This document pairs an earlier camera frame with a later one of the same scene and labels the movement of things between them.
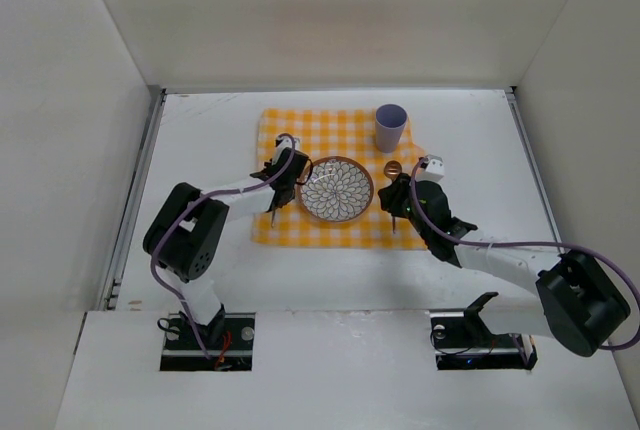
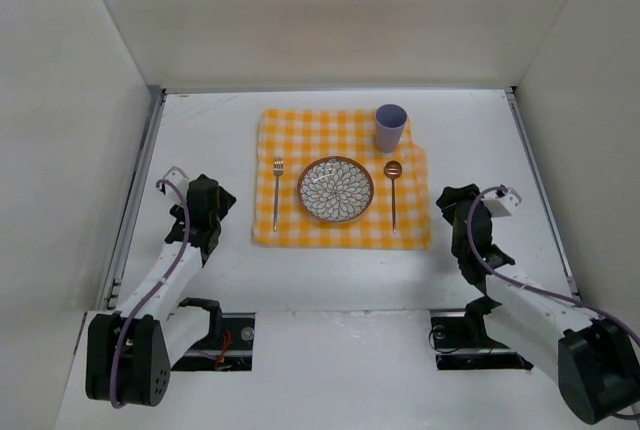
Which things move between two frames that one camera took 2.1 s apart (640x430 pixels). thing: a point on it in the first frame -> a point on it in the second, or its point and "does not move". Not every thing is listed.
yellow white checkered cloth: [322, 134] does not move
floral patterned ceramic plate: [340, 189] does not move
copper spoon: [393, 169] does not move
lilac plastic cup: [390, 120] does not move
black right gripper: [393, 198] -> [451, 198]
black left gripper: [279, 195] -> [220, 198]
